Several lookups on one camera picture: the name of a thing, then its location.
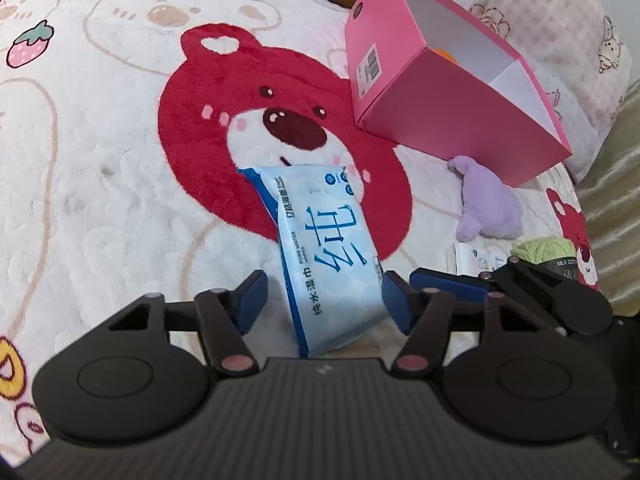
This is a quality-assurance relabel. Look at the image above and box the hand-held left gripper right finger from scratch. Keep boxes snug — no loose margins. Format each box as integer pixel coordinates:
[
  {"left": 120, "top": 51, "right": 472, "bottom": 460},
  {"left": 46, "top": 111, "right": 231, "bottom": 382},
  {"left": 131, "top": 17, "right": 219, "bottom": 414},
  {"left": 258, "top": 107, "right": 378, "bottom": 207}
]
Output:
[{"left": 381, "top": 270, "right": 568, "bottom": 376}]

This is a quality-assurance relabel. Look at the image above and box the bear printed blanket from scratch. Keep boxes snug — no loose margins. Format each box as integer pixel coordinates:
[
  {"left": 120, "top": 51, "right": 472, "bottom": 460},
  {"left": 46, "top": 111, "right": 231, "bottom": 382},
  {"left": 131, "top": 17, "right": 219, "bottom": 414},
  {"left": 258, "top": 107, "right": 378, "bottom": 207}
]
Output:
[{"left": 0, "top": 0, "right": 601, "bottom": 466}]

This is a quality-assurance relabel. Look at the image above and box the gold satin fabric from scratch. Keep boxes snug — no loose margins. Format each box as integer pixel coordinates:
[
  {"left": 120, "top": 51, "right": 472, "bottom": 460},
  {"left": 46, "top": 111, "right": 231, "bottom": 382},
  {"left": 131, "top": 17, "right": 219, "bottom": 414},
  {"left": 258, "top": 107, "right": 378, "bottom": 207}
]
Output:
[{"left": 575, "top": 79, "right": 640, "bottom": 317}]

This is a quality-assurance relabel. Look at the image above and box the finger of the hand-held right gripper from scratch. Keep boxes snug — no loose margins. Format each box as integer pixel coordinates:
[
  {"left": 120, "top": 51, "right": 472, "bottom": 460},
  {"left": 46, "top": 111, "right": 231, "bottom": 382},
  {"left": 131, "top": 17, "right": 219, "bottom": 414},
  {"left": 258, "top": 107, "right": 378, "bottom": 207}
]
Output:
[{"left": 410, "top": 256, "right": 613, "bottom": 337}]

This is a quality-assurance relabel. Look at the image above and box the green yarn ball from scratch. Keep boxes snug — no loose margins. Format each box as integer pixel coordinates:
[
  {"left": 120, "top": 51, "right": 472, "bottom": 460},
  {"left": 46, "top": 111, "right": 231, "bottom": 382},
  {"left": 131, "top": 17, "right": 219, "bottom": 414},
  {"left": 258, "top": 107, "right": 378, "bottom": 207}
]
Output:
[{"left": 510, "top": 237, "right": 585, "bottom": 282}]

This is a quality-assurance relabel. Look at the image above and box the purple plush toy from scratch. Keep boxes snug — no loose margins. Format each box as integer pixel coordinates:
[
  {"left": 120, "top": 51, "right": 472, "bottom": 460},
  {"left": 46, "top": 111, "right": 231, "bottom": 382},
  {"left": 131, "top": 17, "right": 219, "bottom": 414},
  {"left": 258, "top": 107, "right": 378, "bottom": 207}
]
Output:
[{"left": 446, "top": 155, "right": 524, "bottom": 241}]

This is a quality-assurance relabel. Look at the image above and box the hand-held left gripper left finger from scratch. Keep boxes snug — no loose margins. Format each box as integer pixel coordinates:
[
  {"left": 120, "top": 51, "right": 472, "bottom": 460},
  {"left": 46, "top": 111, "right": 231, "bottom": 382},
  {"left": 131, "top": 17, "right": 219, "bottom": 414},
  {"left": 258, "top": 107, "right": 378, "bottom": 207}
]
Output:
[{"left": 107, "top": 269, "right": 268, "bottom": 376}]

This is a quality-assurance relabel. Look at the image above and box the pink floral pillow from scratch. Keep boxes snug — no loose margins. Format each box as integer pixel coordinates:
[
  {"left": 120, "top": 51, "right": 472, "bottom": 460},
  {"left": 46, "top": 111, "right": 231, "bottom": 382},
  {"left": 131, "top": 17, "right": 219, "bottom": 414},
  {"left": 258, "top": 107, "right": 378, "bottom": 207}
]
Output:
[{"left": 390, "top": 0, "right": 632, "bottom": 183}]

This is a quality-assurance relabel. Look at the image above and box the white pocket tissue pack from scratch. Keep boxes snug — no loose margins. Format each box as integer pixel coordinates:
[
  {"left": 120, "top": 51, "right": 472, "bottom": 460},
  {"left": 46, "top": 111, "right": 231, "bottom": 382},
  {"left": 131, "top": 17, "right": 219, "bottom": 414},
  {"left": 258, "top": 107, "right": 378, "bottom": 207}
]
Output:
[{"left": 454, "top": 242, "right": 512, "bottom": 278}]

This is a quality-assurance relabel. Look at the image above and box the pink cardboard box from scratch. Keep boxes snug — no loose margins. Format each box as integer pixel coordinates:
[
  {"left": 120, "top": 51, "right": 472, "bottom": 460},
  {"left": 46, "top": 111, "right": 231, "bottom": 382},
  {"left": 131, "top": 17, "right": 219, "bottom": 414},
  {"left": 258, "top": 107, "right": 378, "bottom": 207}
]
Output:
[{"left": 344, "top": 0, "right": 573, "bottom": 187}]

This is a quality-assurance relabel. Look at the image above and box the blue wet wipes pack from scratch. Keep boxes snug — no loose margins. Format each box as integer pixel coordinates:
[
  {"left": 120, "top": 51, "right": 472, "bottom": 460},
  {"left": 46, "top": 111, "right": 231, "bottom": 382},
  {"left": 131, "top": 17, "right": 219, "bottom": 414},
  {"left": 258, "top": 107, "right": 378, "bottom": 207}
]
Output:
[{"left": 236, "top": 164, "right": 401, "bottom": 359}]

